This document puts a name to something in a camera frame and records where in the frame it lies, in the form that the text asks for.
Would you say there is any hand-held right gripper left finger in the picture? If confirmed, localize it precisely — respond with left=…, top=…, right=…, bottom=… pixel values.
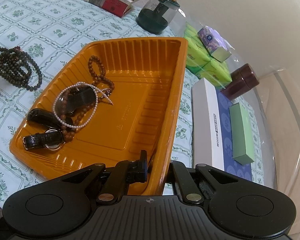
left=46, top=150, right=149, bottom=203

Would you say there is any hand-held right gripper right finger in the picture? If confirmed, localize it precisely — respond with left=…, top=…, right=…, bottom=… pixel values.
left=168, top=161, right=253, bottom=202

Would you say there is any orange plastic tray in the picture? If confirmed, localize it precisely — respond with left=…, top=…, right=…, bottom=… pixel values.
left=9, top=37, right=189, bottom=197

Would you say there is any white pearl bracelet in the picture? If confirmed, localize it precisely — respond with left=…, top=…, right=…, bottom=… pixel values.
left=52, top=82, right=111, bottom=128

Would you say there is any brown bead necklace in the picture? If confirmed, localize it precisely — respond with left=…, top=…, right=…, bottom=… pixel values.
left=56, top=56, right=115, bottom=141

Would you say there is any black strap wristwatch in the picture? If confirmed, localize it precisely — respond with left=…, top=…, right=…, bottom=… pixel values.
left=23, top=85, right=97, bottom=152

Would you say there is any dark bead necklace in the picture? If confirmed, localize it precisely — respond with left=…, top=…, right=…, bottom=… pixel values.
left=0, top=46, right=43, bottom=92

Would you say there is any long white box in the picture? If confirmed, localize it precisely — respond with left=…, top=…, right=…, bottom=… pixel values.
left=191, top=77, right=231, bottom=172

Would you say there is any flat blue box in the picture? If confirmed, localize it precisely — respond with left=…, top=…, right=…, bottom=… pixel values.
left=216, top=89, right=253, bottom=182

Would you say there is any long light green box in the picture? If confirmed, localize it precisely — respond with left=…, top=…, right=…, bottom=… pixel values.
left=228, top=103, right=254, bottom=164

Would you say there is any clear plastic sheet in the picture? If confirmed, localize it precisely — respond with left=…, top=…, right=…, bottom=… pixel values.
left=176, top=4, right=300, bottom=195

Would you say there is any green tissue pack bundle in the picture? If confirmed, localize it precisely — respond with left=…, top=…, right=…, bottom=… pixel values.
left=183, top=22, right=233, bottom=89

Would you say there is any brown cylindrical canister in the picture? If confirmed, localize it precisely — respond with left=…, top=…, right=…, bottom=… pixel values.
left=220, top=63, right=260, bottom=101

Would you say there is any purple tissue pack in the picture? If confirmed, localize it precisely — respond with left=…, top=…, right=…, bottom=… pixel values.
left=197, top=26, right=232, bottom=62

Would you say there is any green glass dome jar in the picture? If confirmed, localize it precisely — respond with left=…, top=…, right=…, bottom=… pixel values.
left=136, top=0, right=181, bottom=35

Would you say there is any thick white red book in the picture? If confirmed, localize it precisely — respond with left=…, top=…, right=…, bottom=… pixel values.
left=76, top=0, right=134, bottom=18

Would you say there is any floral green white tablecloth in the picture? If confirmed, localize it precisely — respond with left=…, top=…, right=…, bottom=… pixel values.
left=0, top=0, right=193, bottom=201

